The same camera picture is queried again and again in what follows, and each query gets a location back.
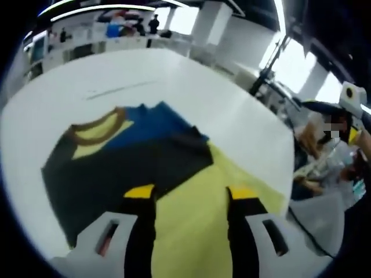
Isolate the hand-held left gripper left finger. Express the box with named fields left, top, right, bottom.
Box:
left=52, top=184, right=159, bottom=278

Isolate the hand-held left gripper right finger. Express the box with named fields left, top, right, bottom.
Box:
left=225, top=186, right=328, bottom=278

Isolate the yellow blue grey long-sleeved garment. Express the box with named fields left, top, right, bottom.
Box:
left=40, top=100, right=286, bottom=278

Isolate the person's right hand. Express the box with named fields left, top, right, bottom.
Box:
left=357, top=128, right=371, bottom=163

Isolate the grey mesh chair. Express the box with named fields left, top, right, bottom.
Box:
left=289, top=191, right=345, bottom=258

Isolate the white square pillar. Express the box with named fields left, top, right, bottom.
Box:
left=191, top=2, right=232, bottom=49

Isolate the white desk row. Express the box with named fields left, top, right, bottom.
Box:
left=28, top=31, right=192, bottom=73

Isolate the blue storage bin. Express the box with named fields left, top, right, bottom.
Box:
left=106, top=21, right=121, bottom=38

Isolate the blue-framed cabinet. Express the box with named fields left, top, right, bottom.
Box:
left=31, top=37, right=46, bottom=63

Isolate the long ceiling light strip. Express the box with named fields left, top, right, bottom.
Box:
left=37, top=0, right=137, bottom=17
left=50, top=5, right=157, bottom=23

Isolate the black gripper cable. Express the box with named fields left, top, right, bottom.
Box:
left=288, top=208, right=334, bottom=259

